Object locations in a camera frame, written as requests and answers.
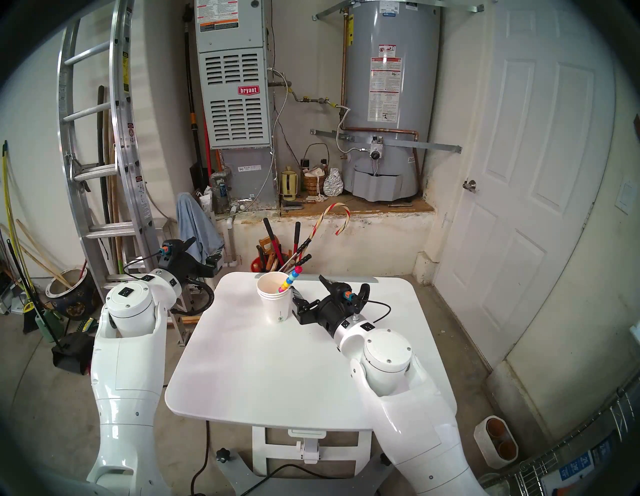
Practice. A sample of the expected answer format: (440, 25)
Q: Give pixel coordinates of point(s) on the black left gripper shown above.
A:
(190, 265)

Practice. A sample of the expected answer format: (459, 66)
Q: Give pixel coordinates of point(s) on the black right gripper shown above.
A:
(335, 310)

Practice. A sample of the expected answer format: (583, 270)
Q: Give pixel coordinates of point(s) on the multicolour bead stack marker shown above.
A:
(290, 281)

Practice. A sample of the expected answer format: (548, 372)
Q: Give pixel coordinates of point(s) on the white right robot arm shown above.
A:
(415, 415)

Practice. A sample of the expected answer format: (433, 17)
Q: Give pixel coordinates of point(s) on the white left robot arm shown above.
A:
(125, 370)

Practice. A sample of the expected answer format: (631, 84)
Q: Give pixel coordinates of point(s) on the light blue towel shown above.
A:
(197, 220)

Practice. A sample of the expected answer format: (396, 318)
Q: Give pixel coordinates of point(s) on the short black tool grip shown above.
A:
(305, 259)

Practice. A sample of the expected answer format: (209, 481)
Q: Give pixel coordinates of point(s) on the white pvc pipe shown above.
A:
(231, 240)

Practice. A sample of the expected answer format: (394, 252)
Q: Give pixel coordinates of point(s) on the black shovel orange band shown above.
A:
(200, 175)

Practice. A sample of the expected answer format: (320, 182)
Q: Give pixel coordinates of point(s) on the red tool bucket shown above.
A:
(257, 265)

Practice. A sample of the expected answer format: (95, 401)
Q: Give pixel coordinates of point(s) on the red white candy cane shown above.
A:
(326, 212)

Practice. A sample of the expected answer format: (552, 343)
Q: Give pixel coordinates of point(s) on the grey pvc pipe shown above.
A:
(220, 177)

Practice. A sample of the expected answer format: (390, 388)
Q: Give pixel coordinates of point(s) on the small wood block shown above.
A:
(191, 320)

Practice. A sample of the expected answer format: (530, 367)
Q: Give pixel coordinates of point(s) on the wooden heater platform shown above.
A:
(380, 206)

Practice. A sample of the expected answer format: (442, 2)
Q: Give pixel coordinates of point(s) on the foil wrapped lump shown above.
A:
(333, 184)

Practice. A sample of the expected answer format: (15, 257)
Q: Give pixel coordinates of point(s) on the aluminium extension ladder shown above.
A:
(131, 155)

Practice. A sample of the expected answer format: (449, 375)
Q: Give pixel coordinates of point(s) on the pale yellow jar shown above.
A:
(288, 185)

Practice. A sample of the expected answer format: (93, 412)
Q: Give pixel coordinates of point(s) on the dark blue ceramic pot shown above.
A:
(75, 300)

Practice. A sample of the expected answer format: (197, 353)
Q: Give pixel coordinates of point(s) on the long tool black grip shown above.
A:
(102, 150)

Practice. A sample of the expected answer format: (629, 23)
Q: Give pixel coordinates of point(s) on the yellow green brush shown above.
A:
(86, 325)

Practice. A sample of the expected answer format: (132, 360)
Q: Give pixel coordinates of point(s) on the grey bryant furnace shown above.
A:
(235, 115)

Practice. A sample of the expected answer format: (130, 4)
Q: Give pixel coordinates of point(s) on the wooden sticks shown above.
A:
(40, 248)

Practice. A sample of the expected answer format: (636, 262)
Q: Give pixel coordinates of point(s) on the black dustpan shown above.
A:
(72, 352)

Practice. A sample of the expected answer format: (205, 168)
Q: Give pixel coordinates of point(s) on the green watering can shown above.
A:
(47, 327)

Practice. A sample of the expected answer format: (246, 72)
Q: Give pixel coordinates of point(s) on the silver door knob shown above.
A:
(470, 185)

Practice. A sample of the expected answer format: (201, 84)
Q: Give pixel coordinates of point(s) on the black broom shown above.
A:
(30, 320)

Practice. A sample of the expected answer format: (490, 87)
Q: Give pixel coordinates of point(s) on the white grey table stand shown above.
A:
(262, 450)

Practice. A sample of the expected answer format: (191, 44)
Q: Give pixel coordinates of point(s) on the gas pipe yellow valve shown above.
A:
(315, 100)

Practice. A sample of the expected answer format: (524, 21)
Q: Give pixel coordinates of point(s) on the flexible metal conduit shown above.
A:
(279, 75)

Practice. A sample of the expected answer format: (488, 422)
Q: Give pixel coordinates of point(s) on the yellow pole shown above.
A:
(6, 175)

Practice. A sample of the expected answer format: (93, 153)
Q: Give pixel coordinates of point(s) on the white panel door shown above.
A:
(525, 200)

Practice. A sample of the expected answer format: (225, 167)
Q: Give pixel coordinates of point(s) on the white two-hole pvc block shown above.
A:
(482, 440)

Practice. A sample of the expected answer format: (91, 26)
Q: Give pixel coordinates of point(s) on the straight copper pipe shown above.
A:
(344, 60)

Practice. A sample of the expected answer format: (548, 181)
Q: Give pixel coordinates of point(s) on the grey water heater tank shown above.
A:
(425, 75)

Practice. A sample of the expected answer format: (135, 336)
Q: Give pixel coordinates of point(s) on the blue white label box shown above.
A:
(600, 455)

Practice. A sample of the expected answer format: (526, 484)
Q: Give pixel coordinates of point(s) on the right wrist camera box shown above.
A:
(305, 307)

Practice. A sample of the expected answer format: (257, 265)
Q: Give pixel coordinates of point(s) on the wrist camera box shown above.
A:
(214, 265)
(305, 307)

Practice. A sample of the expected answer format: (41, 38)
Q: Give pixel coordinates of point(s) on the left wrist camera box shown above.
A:
(214, 265)

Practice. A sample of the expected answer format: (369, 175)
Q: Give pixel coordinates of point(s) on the white light switch plate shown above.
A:
(626, 197)

